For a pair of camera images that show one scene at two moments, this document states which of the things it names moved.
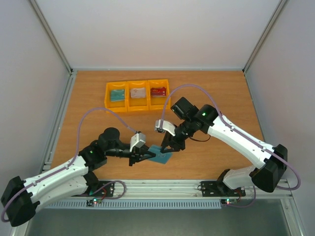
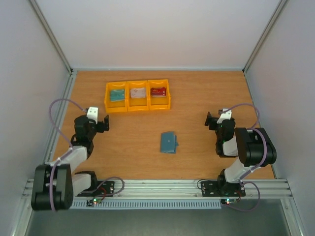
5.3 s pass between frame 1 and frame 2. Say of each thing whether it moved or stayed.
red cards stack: stayed
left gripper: moved
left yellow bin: stayed
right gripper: moved
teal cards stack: stayed
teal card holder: moved
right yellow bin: stayed
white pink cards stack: stayed
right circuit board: stayed
